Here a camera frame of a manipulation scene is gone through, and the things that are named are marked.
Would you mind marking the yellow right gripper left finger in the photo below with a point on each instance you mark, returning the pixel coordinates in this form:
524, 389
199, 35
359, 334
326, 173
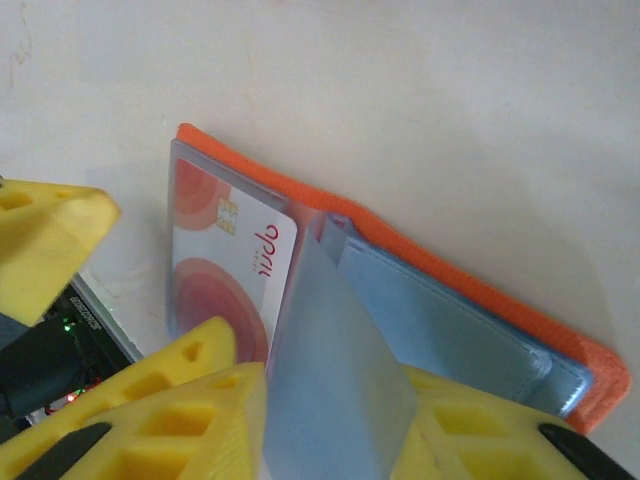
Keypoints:
165, 420

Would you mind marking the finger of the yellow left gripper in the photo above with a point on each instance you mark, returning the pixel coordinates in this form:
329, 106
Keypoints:
45, 240

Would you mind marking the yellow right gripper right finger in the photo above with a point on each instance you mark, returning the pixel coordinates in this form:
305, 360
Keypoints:
490, 440

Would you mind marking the orange card holder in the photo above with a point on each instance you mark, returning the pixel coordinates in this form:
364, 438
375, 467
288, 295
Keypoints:
425, 325

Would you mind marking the white card with red circles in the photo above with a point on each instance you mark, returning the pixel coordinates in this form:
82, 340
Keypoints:
250, 240

